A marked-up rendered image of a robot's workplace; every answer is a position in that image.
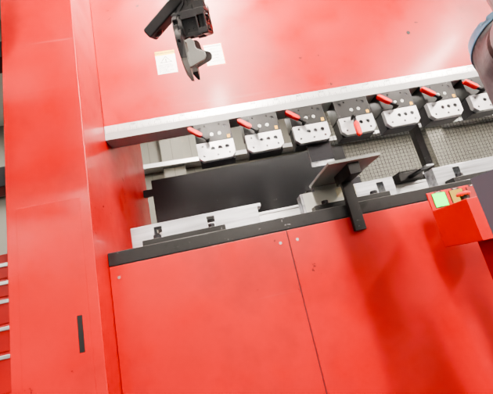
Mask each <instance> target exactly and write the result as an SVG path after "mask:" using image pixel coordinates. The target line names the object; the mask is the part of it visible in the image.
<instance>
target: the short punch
mask: <svg viewBox="0 0 493 394"><path fill-rule="evenodd" d="M306 149H307V153H308V158H309V160H310V163H311V166H312V167H319V166H323V165H326V164H327V163H328V162H332V161H335V160H334V155H333V150H332V147H331V144H330V142H329V141H328V142H323V143H319V144H314V145H307V147H306Z"/></svg>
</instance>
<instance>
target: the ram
mask: <svg viewBox="0 0 493 394"><path fill-rule="evenodd" d="M167 1H168V0H90V7H91V14H92V27H93V34H94V42H95V55H96V62H97V69H98V76H99V90H100V96H101V103H102V111H103V124H104V127H106V126H111V125H116V124H125V123H130V122H135V121H140V120H148V119H153V118H157V117H162V116H171V115H176V114H181V113H190V112H195V111H200V110H205V109H213V108H218V107H222V106H231V105H236V104H241V103H246V102H255V101H260V100H265V99H273V98H278V97H283V96H288V95H296V94H301V93H306V92H311V91H320V90H325V89H330V88H338V87H343V86H348V85H353V84H361V83H366V82H371V81H380V80H385V79H390V78H395V77H403V76H408V75H413V74H418V73H426V72H431V71H436V70H445V69H450V68H455V67H460V66H468V65H472V63H471V62H470V54H469V51H468V43H469V39H470V36H471V34H472V33H473V31H474V30H475V28H476V27H477V25H478V24H479V23H480V22H484V21H485V20H486V16H487V15H488V14H490V13H491V12H492V10H491V7H490V6H489V4H488V3H487V1H486V0H204V1H205V4H206V5H208V7H209V10H210V16H211V22H212V27H213V30H214V33H213V34H212V35H208V36H207V37H205V38H194V39H193V40H197V41H198V42H199V43H200V46H201V48H202V49H203V45H209V44H214V43H220V42H221V45H222V48H223V52H224V55H225V61H226V64H222V65H217V66H207V64H206V63H205V64H203V65H202V66H200V67H199V71H200V80H198V79H197V78H196V77H195V76H194V75H193V76H194V81H191V79H190V78H189V77H188V75H187V74H186V72H185V68H184V66H183V64H182V59H181V57H180V55H179V51H178V47H177V44H176V40H175V33H174V31H173V27H172V23H171V25H170V26H169V27H168V28H167V29H166V30H165V32H163V33H162V35H161V36H160V37H159V38H158V39H157V40H155V39H152V38H150V37H149V36H148V35H147V34H146V33H145V32H144V28H145V27H146V26H147V25H148V23H149V22H150V21H151V20H152V19H153V17H154V16H155V15H156V14H157V13H158V12H159V11H160V10H161V9H162V7H163V6H164V5H165V4H166V3H167ZM172 49H174V51H175V58H176V63H177V68H178V72H174V73H165V74H160V75H158V72H157V63H156V58H155V53H154V52H162V51H167V50H172ZM470 77H479V75H478V73H477V71H476V70H474V71H470V72H465V73H457V74H452V75H447V76H442V77H434V78H429V79H424V80H419V81H410V82H406V83H401V84H392V85H387V86H383V87H378V88H370V89H365V90H360V91H351V92H346V93H342V94H337V95H328V96H323V97H318V98H310V99H305V100H300V101H296V102H287V103H282V104H278V105H273V106H264V107H259V108H254V109H246V110H241V111H236V112H231V113H223V114H218V115H213V116H205V117H200V118H195V119H190V120H181V121H177V122H172V123H167V124H158V125H153V126H148V127H140V128H136V129H131V130H126V131H117V132H113V133H108V134H105V139H106V142H107V143H108V144H109V145H110V146H111V148H112V149H115V148H120V147H125V146H129V145H137V144H142V143H147V142H152V141H159V140H164V139H169V138H177V137H182V136H187V135H191V134H190V133H189V132H188V127H191V128H193V125H198V124H206V123H211V122H216V121H221V120H229V124H230V127H231V128H232V127H240V125H239V124H237V119H240V118H241V117H244V116H252V115H257V114H262V113H270V112H276V116H277V119H278V120H280V119H284V118H285V111H287V110H288V109H292V108H297V107H302V106H311V105H315V104H320V103H321V104H322V109H323V112H325V111H328V109H329V107H330V105H331V103H332V102H334V101H338V100H343V99H352V98H357V97H361V96H365V97H366V99H367V102H368V104H369V103H370V102H371V101H372V99H373V98H374V97H375V95H376V94H379V93H384V92H389V91H397V90H401V89H406V88H408V89H409V91H410V93H411V95H412V94H413V92H414V91H415V90H416V89H417V88H418V87H420V86H424V85H429V84H438V83H443V82H447V81H451V83H452V86H454V85H455V84H457V83H458V82H459V81H460V80H461V79H465V78H470Z"/></svg>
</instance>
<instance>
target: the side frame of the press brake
mask: <svg viewBox="0 0 493 394"><path fill-rule="evenodd" d="M1 22H2V79H3V109H4V138H5V196H6V225H7V254H8V283H9V341H10V370H11V394H123V392H122V385H121V371H120V363H119V356H118V348H117V333H116V326H115V318H114V311H113V297H112V288H111V281H110V267H109V263H108V255H107V254H108V253H114V252H118V251H122V250H126V249H133V248H132V241H131V228H134V227H141V226H146V225H150V224H152V223H151V217H150V211H149V201H148V198H146V199H145V198H144V195H143V191H145V190H146V179H145V174H144V168H143V162H142V152H141V146H140V144H137V145H129V146H125V147H120V148H115V149H112V148H111V146H110V145H109V144H108V143H107V142H106V139H105V131H104V124H103V111H102V103H101V96H100V90H99V76H98V69H97V62H96V55H95V42H94V34H93V27H92V14H91V7H90V0H1Z"/></svg>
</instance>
